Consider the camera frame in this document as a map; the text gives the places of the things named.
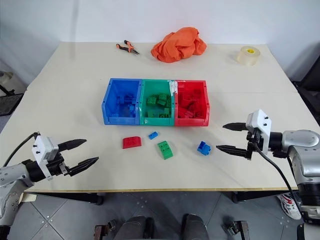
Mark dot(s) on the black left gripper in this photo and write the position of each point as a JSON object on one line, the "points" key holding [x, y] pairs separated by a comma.
{"points": [[58, 166]]}

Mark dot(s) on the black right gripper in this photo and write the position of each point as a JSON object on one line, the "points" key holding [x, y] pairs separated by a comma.
{"points": [[253, 143]]}

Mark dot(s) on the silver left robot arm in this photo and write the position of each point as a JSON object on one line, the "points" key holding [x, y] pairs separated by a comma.
{"points": [[10, 175]]}

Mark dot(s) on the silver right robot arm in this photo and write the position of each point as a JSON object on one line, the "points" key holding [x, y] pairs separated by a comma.
{"points": [[300, 142]]}

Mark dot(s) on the large blue building brick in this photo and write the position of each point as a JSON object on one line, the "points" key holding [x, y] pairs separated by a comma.
{"points": [[203, 148]]}

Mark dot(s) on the red plastic storage bin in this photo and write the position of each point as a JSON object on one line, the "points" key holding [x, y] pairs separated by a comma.
{"points": [[191, 122]]}

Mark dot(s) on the blue plastic storage bin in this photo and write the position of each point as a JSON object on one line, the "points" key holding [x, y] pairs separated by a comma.
{"points": [[120, 121]]}

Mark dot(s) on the red curved building brick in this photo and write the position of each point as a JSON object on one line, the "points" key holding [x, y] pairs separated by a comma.
{"points": [[132, 142]]}

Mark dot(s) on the green curved building brick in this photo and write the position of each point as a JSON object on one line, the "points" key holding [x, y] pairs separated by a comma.
{"points": [[165, 150]]}

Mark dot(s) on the small blue building brick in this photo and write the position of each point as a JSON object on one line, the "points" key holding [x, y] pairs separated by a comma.
{"points": [[153, 135]]}

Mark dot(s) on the green plastic storage bin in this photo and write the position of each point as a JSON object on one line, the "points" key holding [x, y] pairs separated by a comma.
{"points": [[156, 121]]}

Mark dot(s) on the clear tape roll yellow core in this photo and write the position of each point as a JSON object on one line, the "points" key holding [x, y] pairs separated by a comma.
{"points": [[247, 57]]}

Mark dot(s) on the black mesh tray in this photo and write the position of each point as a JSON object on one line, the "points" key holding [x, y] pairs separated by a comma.
{"points": [[10, 103]]}

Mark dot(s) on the white and red sneaker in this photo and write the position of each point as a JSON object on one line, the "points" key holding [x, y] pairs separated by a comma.
{"points": [[290, 205]]}

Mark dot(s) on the dark grey rounded shape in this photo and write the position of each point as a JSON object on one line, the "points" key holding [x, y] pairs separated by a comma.
{"points": [[135, 228], [195, 227]]}

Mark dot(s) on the white and black stand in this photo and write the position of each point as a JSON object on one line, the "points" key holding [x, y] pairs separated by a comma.
{"points": [[4, 78]]}

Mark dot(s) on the crumpled orange cloth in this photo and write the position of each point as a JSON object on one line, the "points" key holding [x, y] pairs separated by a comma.
{"points": [[175, 47]]}

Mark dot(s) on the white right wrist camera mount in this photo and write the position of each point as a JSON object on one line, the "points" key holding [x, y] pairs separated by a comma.
{"points": [[260, 120]]}

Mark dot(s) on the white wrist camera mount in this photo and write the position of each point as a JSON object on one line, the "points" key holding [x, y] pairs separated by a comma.
{"points": [[260, 120], [43, 147]]}

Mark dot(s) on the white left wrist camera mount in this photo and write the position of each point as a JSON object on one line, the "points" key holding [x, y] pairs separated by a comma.
{"points": [[43, 147]]}

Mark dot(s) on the rusty brown metal bracket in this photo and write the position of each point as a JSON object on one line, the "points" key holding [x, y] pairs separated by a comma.
{"points": [[101, 232], [241, 228]]}

